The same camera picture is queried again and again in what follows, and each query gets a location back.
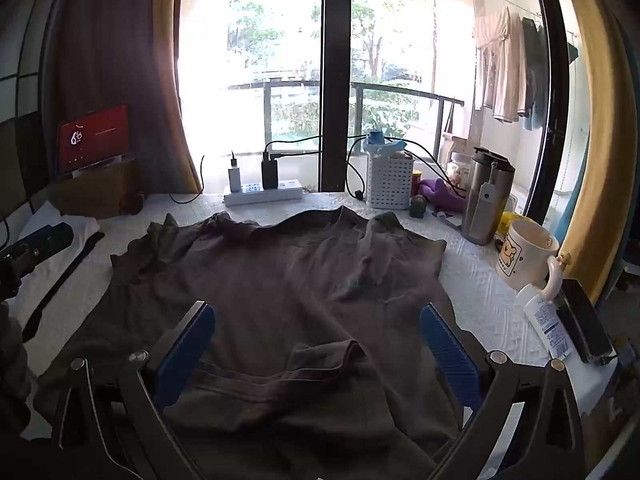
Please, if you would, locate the white plastic basket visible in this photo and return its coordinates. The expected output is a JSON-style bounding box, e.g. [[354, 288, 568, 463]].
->
[[366, 152, 415, 210]]

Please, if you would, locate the balcony railing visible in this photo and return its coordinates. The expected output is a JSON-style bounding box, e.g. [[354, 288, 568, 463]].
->
[[227, 80, 466, 153]]

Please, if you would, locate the dark grey t-shirt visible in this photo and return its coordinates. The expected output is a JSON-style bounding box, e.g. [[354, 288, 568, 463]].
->
[[32, 205, 463, 480]]

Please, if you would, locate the beige hanging shirt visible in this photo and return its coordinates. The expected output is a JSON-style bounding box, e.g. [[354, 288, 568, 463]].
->
[[472, 7, 526, 123]]

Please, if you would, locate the clear snack jar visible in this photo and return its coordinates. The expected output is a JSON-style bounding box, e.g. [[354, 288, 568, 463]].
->
[[447, 152, 473, 188]]

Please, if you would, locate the white cartoon mug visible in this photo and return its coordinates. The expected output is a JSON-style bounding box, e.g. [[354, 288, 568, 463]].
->
[[495, 218, 571, 301]]

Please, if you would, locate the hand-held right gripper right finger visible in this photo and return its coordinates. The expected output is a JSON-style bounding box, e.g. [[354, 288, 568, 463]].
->
[[419, 302, 587, 480]]

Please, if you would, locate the tablet with red screen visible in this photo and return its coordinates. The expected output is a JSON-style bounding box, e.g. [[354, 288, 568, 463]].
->
[[56, 105, 132, 177]]

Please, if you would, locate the blue face mask pack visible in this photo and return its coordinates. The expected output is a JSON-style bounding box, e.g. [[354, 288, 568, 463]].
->
[[362, 136, 408, 158]]

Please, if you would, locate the white folded cloth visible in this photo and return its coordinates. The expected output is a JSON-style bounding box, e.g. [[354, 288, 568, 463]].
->
[[0, 201, 101, 311]]

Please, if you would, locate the yellow packet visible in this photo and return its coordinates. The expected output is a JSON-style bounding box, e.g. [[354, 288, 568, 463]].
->
[[497, 211, 526, 251]]

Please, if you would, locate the dark hanging garment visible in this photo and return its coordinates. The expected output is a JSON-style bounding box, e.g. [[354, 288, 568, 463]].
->
[[517, 16, 551, 131]]

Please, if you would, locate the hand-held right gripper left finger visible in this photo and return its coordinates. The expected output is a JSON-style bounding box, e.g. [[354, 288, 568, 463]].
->
[[50, 300, 217, 480]]

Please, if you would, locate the black strap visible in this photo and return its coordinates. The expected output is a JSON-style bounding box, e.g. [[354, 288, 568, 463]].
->
[[22, 231, 106, 343]]

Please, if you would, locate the purple cloth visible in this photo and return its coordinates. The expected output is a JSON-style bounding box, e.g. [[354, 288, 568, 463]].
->
[[419, 177, 468, 213]]

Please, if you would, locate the black window post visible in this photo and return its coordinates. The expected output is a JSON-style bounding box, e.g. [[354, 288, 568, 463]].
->
[[320, 0, 352, 193]]

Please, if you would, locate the cardboard box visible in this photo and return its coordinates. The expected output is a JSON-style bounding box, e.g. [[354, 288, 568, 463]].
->
[[47, 157, 146, 221]]

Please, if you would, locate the white power strip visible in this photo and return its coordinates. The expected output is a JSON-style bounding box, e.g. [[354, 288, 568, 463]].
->
[[223, 179, 305, 207]]

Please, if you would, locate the dark curtain with yellow edge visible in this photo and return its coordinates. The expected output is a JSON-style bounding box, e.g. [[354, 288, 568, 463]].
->
[[50, 0, 203, 196]]

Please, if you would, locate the black door frame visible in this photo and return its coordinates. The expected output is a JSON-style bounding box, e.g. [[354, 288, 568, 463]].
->
[[527, 0, 573, 221]]

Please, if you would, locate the white lotion tube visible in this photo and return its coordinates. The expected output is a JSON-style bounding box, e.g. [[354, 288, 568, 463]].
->
[[516, 282, 573, 359]]

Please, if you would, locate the black cable with plug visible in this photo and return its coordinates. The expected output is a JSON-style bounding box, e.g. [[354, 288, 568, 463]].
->
[[346, 136, 366, 200]]

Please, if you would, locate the white charger black cable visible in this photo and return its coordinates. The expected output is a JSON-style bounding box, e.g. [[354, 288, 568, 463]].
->
[[170, 149, 240, 205]]

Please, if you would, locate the steel thermos bottle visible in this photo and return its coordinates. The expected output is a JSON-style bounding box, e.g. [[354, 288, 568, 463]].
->
[[461, 146, 516, 246]]

